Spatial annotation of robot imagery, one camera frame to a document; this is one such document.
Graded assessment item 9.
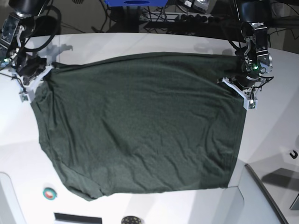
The grey metal tray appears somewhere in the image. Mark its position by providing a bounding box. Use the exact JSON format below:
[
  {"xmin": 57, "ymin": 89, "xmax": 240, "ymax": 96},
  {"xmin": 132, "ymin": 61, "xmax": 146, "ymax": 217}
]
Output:
[{"xmin": 246, "ymin": 164, "xmax": 299, "ymax": 224}]

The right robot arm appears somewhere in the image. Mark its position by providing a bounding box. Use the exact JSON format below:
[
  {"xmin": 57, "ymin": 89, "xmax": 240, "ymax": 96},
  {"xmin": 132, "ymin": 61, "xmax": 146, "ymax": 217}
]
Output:
[{"xmin": 0, "ymin": 0, "xmax": 62, "ymax": 86}]

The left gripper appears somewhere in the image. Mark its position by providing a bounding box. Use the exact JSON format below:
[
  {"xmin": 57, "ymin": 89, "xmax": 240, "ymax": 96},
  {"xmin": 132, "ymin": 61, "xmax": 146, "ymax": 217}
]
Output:
[{"xmin": 235, "ymin": 72, "xmax": 259, "ymax": 90}]

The black power strip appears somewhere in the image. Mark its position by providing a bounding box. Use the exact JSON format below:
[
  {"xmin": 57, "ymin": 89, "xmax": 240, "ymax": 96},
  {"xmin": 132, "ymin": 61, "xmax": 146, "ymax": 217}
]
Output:
[{"xmin": 176, "ymin": 14, "xmax": 225, "ymax": 24}]

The black U-shaped hook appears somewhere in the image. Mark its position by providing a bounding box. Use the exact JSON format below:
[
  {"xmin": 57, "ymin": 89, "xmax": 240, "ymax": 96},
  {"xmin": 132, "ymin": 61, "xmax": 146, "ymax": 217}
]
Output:
[{"xmin": 289, "ymin": 150, "xmax": 299, "ymax": 159}]

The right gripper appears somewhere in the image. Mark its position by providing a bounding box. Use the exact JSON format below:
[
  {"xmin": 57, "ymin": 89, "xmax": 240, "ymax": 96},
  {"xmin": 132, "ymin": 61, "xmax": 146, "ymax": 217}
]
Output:
[{"xmin": 16, "ymin": 56, "xmax": 47, "ymax": 83}]

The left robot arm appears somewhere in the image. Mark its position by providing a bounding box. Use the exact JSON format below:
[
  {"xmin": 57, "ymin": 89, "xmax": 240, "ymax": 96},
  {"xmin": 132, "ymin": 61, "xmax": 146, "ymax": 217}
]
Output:
[{"xmin": 234, "ymin": 0, "xmax": 273, "ymax": 90}]

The green tape roll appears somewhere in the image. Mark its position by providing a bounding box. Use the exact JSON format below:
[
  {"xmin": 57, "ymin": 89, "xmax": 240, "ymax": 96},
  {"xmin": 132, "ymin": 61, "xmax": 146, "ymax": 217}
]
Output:
[{"xmin": 43, "ymin": 188, "xmax": 57, "ymax": 201}]

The dark green t-shirt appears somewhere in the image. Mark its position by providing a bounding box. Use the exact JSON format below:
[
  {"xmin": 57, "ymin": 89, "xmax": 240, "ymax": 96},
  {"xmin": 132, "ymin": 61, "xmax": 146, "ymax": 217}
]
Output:
[{"xmin": 31, "ymin": 52, "xmax": 246, "ymax": 201}]

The blue bin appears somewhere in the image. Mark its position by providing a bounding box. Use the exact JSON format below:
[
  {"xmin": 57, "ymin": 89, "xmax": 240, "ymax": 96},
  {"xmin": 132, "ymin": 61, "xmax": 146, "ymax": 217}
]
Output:
[{"xmin": 104, "ymin": 0, "xmax": 168, "ymax": 7}]

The black perforated round object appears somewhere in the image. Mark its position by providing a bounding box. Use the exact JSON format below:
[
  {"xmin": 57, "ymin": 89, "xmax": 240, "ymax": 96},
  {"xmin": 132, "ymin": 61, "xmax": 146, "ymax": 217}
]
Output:
[{"xmin": 121, "ymin": 216, "xmax": 142, "ymax": 224}]

